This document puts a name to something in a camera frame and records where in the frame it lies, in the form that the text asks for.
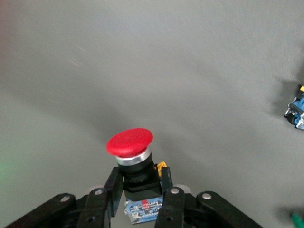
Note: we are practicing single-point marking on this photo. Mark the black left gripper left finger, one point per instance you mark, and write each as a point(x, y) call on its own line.
point(95, 209)

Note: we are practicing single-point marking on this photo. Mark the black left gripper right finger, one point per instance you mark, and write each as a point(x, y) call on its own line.
point(175, 209)

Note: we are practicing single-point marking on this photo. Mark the red push button switch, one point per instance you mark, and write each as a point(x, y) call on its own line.
point(298, 107)
point(129, 142)

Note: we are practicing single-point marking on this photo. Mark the green push button switch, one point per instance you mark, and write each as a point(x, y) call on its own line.
point(298, 222)

